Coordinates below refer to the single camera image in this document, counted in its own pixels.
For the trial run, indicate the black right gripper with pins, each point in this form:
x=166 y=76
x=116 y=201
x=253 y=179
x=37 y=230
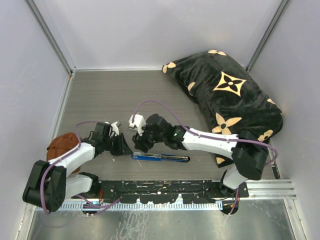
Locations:
x=139 y=140

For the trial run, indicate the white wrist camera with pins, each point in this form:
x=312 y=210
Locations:
x=114 y=128
x=137 y=122

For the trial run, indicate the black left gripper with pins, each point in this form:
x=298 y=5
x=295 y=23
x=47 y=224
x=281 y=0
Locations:
x=122 y=149

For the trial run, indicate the black floral plush blanket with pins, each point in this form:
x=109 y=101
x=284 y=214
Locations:
x=229 y=98

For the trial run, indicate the white slotted cable duct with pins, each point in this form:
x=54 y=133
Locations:
x=81 y=205

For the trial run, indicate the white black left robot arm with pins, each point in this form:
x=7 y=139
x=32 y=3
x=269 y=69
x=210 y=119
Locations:
x=49 y=183

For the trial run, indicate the brown cloth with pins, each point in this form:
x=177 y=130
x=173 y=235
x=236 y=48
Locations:
x=61 y=145

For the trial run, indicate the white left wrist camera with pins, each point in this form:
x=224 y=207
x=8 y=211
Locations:
x=114 y=128

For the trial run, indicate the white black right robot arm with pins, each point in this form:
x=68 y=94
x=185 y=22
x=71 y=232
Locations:
x=249 y=156

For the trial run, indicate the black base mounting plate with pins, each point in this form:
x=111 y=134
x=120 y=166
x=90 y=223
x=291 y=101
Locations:
x=159 y=191

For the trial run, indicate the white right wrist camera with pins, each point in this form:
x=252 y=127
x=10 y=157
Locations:
x=137 y=122

